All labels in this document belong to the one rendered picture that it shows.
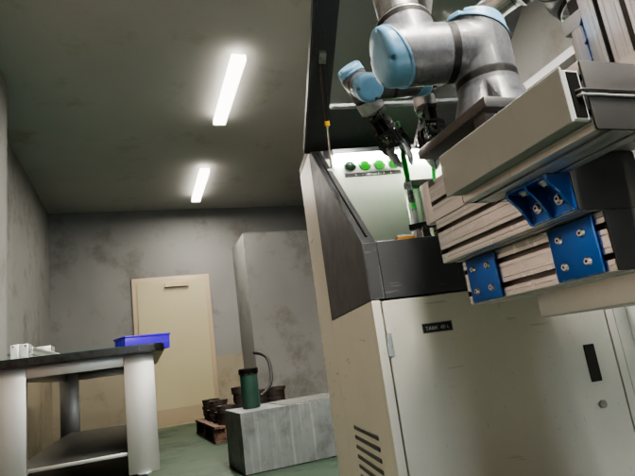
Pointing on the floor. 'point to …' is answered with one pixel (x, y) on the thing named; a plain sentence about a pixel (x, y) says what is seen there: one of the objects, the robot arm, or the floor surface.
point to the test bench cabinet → (362, 384)
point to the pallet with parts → (212, 431)
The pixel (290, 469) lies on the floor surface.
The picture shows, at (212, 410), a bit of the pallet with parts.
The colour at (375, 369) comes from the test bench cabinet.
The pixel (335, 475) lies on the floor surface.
